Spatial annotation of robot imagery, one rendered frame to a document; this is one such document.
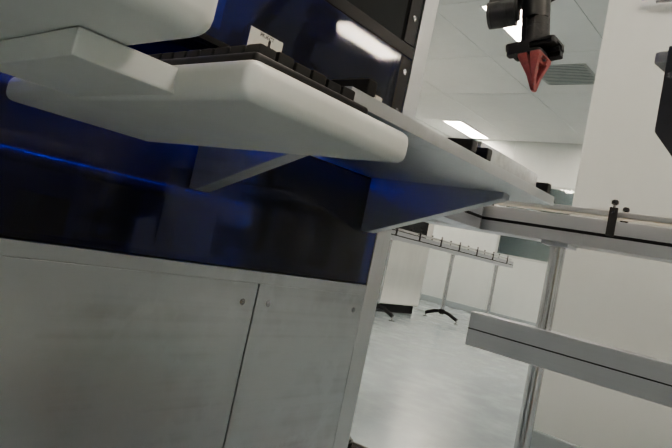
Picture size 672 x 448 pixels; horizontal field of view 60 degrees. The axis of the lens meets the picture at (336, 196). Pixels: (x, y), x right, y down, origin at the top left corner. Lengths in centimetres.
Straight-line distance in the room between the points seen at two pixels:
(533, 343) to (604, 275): 66
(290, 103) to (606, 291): 229
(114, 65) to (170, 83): 5
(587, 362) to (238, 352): 119
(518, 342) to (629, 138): 106
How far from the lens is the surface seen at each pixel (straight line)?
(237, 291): 116
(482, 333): 216
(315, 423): 145
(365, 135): 49
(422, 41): 157
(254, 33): 114
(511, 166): 116
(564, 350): 205
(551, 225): 207
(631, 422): 263
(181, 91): 47
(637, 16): 291
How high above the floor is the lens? 69
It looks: 4 degrees up
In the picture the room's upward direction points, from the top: 12 degrees clockwise
